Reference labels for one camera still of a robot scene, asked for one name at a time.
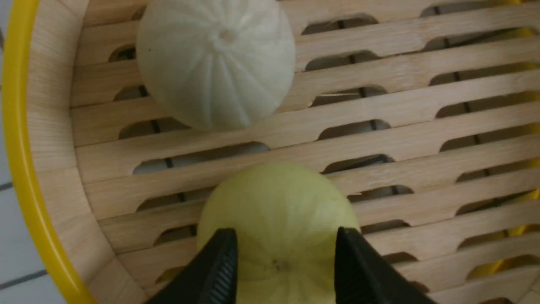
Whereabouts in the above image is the yellow steamed bun front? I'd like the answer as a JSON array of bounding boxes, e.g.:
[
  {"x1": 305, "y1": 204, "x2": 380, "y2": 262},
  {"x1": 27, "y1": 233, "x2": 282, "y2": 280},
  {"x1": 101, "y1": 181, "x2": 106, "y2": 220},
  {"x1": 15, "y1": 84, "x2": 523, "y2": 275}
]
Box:
[{"x1": 197, "y1": 162, "x2": 359, "y2": 304}]

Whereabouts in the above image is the yellow-rimmed bamboo steamer basket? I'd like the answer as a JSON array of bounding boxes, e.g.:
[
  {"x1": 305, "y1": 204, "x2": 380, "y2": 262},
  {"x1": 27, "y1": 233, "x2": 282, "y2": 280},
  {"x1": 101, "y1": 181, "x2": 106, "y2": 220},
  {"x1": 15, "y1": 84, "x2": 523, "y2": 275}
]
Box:
[{"x1": 2, "y1": 0, "x2": 539, "y2": 304}]

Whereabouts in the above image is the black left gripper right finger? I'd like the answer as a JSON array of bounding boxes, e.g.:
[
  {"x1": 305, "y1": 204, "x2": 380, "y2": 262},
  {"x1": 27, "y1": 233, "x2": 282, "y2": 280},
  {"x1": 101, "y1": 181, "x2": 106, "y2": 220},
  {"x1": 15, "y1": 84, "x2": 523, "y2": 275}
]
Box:
[{"x1": 334, "y1": 227, "x2": 434, "y2": 304}]

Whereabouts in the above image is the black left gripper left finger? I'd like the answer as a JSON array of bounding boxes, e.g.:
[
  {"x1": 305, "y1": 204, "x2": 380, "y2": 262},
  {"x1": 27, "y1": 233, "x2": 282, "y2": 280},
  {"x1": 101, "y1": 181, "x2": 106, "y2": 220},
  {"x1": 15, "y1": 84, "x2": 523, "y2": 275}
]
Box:
[{"x1": 146, "y1": 228, "x2": 238, "y2": 304}]

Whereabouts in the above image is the white steamed bun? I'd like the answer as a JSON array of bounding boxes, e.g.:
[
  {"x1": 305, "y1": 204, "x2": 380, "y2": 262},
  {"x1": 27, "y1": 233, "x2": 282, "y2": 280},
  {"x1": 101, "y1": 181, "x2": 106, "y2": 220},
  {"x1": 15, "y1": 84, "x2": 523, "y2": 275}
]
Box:
[{"x1": 135, "y1": 0, "x2": 296, "y2": 132}]

